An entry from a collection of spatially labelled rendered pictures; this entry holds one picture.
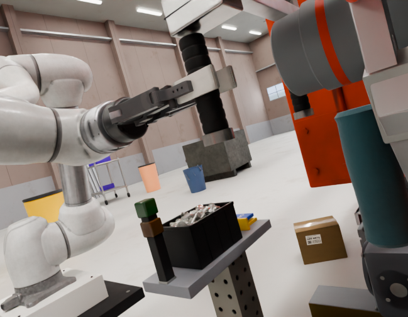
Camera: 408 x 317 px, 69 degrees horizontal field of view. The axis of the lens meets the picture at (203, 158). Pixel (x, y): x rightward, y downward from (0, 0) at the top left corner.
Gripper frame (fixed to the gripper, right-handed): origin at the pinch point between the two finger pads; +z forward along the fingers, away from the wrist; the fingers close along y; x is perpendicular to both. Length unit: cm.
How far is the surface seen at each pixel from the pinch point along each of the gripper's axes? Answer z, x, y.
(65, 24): -944, 541, -594
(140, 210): -35.6, -18.9, -10.2
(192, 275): -30, -38, -15
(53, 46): -946, 455, -528
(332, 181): -6, -30, -60
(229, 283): -32, -48, -30
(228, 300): -34, -54, -30
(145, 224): -35.3, -22.6, -10.2
